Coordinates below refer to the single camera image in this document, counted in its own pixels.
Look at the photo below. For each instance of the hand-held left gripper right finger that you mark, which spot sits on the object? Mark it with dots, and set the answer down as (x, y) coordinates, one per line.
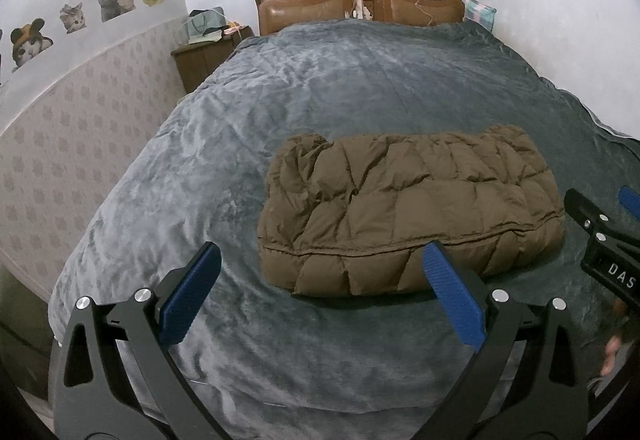
(452, 292)

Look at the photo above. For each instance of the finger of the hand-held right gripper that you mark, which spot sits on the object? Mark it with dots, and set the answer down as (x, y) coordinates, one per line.
(582, 212)
(631, 202)

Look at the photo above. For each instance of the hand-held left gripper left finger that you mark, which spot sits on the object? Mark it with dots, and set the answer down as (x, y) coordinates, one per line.
(192, 292)

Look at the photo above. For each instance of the brown puffer jacket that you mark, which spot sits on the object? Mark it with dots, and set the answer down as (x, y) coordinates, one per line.
(400, 210)

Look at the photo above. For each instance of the clothes pile on nightstand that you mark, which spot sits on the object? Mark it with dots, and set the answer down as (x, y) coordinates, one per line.
(205, 23)

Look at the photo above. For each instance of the person's right hand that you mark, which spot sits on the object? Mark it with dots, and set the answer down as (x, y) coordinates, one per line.
(612, 352)

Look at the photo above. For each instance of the grey plush blanket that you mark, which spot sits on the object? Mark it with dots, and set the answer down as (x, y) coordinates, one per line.
(200, 159)

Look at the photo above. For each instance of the checked pillow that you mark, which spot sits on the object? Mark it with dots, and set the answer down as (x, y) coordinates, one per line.
(479, 12)

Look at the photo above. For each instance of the wooden nightstand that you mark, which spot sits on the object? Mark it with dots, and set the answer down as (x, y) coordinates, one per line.
(200, 62)

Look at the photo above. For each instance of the small orange object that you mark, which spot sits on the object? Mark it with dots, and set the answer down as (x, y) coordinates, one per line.
(232, 29)

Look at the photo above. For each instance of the hat cat wall sticker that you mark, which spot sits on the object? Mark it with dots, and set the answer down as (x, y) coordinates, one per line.
(30, 44)

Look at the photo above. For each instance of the tabby kitten wall sticker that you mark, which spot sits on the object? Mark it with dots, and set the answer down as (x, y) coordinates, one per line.
(72, 18)

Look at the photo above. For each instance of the grey cat wall sticker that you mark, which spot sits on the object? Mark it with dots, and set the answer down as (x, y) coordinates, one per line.
(112, 2)

